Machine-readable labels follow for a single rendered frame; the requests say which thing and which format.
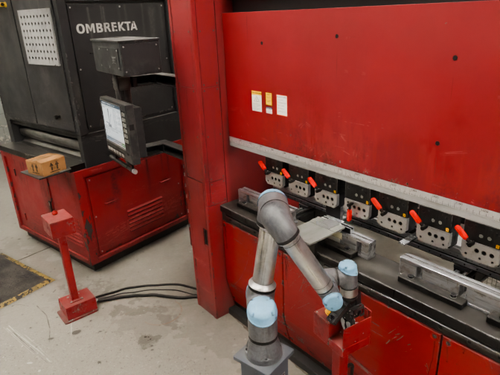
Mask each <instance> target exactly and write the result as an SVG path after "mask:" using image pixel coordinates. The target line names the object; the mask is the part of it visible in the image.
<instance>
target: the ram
mask: <svg viewBox="0 0 500 375"><path fill-rule="evenodd" d="M222 29H223V42H224V55H225V78H226V91H227V104H228V128H229V136H231V137H233V138H238V139H241V140H244V141H248V142H252V143H254V144H259V145H262V146H265V147H269V148H272V149H275V150H280V151H283V152H285V153H290V154H293V155H296V156H300V157H304V158H308V159H311V160H314V161H319V162H321V163H325V164H329V165H332V166H335V167H340V168H342V169H346V170H350V171H353V172H356V173H361V174H363V175H366V176H371V177H374V178H377V179H381V180H384V181H387V182H392V183H394V184H398V185H402V186H405V187H408V188H413V189H415V190H420V191H423V192H426V193H430V194H434V195H436V196H441V197H444V198H447V199H451V200H455V201H457V202H462V203H465V204H468V205H472V206H475V207H478V208H483V209H486V210H488V211H493V212H496V213H499V214H500V0H491V1H460V2H444V3H428V4H397V5H381V6H365V7H334V8H318V9H302V10H271V11H255V12H239V13H222ZM251 91H257V92H261V100H262V112H259V111H254V110H252V96H251ZM266 92H267V93H272V106H270V105H266ZM277 94H281V95H286V96H287V117H285V116H281V115H277V100H276V95H277ZM266 107H269V108H272V114H269V113H266ZM230 145H231V146H233V147H237V148H240V149H243V150H247V151H249V152H253V153H257V154H259V155H262V156H266V157H269V158H273V159H276V160H278V161H283V162H286V163H288V164H292V165H295V166H298V167H302V168H305V169H308V170H311V171H314V172H317V173H321V174H324V175H327V176H331V177H333V178H337V179H341V180H343V181H346V182H350V183H353V184H355V185H360V186H363V187H365V188H370V189H372V190H376V191H379V192H382V193H386V194H389V195H392V196H395V197H398V198H401V199H405V200H408V201H411V202H415V203H417V204H421V205H425V206H427V207H430V208H434V209H437V210H439V211H444V212H447V213H449V214H454V215H456V216H459V217H463V218H466V219H470V220H473V221H476V222H479V223H482V224H485V225H489V226H492V227H495V228H499V229H500V222H499V221H496V220H494V219H489V218H486V217H482V216H479V215H476V214H472V213H469V212H466V211H462V210H459V209H456V208H452V207H449V206H446V205H442V204H439V203H436V202H432V201H429V200H426V199H422V198H419V197H416V196H412V195H409V194H406V193H402V192H399V191H396V190H392V189H389V188H386V187H382V186H379V185H375V184H372V183H369V182H365V181H362V180H359V179H355V178H352V177H349V176H345V175H342V174H339V173H334V172H332V171H329V170H325V169H322V168H319V167H314V166H312V165H309V164H305V163H302V162H299V161H295V160H292V159H289V158H284V157H282V156H277V155H275V154H272V153H268V152H264V151H262V150H257V149H255V148H252V147H247V146H245V145H242V144H238V143H234V142H232V141H230Z"/></svg>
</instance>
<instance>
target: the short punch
mask: <svg viewBox="0 0 500 375"><path fill-rule="evenodd" d="M326 215H327V218H330V219H333V220H335V221H337V222H340V223H342V219H343V206H341V207H339V208H337V207H335V208H331V207H329V206H327V205H326Z"/></svg>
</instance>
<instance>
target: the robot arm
mask: <svg viewBox="0 0 500 375"><path fill-rule="evenodd" d="M257 206H258V212H257V225H258V226H259V227H260V229H259V234H258V241H257V251H256V257H255V262H254V273H253V277H252V278H250V279H249V284H248V286H247V288H246V304H247V316H248V329H249V338H248V341H247V343H246V347H245V354H246V358H247V360H249V361H250V363H252V364H254V365H258V366H270V365H273V364H275V363H276V362H278V361H279V360H280V359H281V357H282V354H283V349H282V345H281V343H280V340H279V338H278V309H277V306H276V303H275V290H276V283H275V281H274V274H275V265H276V260H277V255H278V246H283V247H284V249H285V250H286V252H287V253H288V255H289V256H290V257H291V258H292V260H293V261H294V262H295V264H296V266H297V267H298V268H299V269H300V270H301V272H302V273H303V275H304V277H305V278H306V279H307V280H308V281H309V283H310V284H311V286H312V288H313V289H314V290H315V291H316V292H317V294H318V295H319V297H320V298H321V299H322V302H323V305H324V306H325V308H326V309H327V310H329V311H331V313H330V314H329V315H328V317H327V320H328V321H329V322H330V323H331V324H332V325H335V326H336V325H337V324H338V322H339V321H340V322H341V323H342V327H343V329H346V328H348V327H350V326H352V325H354V324H356V323H358V322H355V318H356V317H358V316H360V317H361V316H363V315H364V314H365V311H364V304H362V302H361V292H360V291H359V290H358V270H357V265H356V263H355V262H354V261H352V260H343V261H341V262H340V263H339V267H336V268H329V269H323V267H322V266H321V264H320V263H319V262H318V260H317V259H316V258H315V256H314V254H313V253H312V252H311V251H310V249H309V247H308V246H307V244H306V243H305V242H304V240H303V239H302V238H301V236H300V230H299V228H298V227H297V225H296V224H295V221H294V219H293V217H292V213H291V210H290V208H289V204H288V199H287V197H286V196H285V194H284V193H283V192H282V191H280V190H277V189H268V190H265V191H264V192H262V193H261V195H260V196H259V198H258V201H257ZM338 286H340V291H339V288H338ZM359 305H361V306H359ZM361 309H363V313H362V314H361V312H362V311H361Z"/></svg>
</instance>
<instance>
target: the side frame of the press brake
mask: <svg viewBox="0 0 500 375"><path fill-rule="evenodd" d="M167 4H168V12H169V19H170V33H171V41H172V49H173V63H174V71H175V78H176V92H177V100H178V108H179V122H180V130H181V137H182V152H183V159H184V166H185V181H186V188H187V203H188V210H189V218H190V232H191V239H192V247H193V261H194V269H195V277H196V291H197V299H198V305H199V306H201V307H203V308H204V309H205V310H207V311H208V312H209V313H210V314H211V315H212V316H214V318H216V319H218V318H220V317H222V316H224V315H226V314H228V313H229V307H232V306H234V305H235V301H234V299H233V296H232V294H231V290H230V287H229V285H228V281H227V277H226V267H225V247H224V236H223V226H222V221H223V219H222V211H220V205H222V204H225V203H227V202H231V201H233V200H235V199H239V195H238V189H240V188H244V187H246V188H249V189H252V190H255V191H257V192H259V193H262V192H264V191H265V190H268V189H274V188H273V185H270V184H268V183H267V181H266V175H265V171H264V170H263V169H262V168H261V166H260V165H259V164H258V162H259V161H262V162H263V163H264V165H265V166H266V157H265V156H262V155H259V154H257V153H253V152H249V151H247V150H243V149H240V148H237V147H233V146H231V145H230V141H229V128H228V104H227V91H226V78H225V55H224V42H223V29H222V13H233V6H232V0H167Z"/></svg>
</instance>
